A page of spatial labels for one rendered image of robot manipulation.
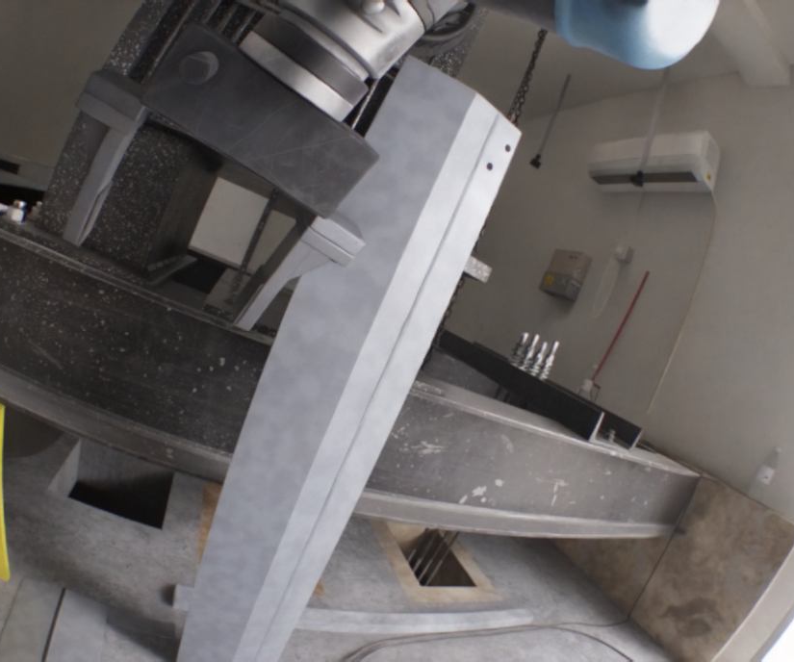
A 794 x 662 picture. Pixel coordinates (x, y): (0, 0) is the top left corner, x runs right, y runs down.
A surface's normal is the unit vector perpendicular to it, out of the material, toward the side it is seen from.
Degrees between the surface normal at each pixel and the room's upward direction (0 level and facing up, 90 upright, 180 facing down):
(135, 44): 90
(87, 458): 90
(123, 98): 113
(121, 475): 90
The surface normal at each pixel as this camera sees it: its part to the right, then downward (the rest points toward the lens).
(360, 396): 0.51, 0.30
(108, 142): 0.28, 0.62
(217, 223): 0.33, 0.23
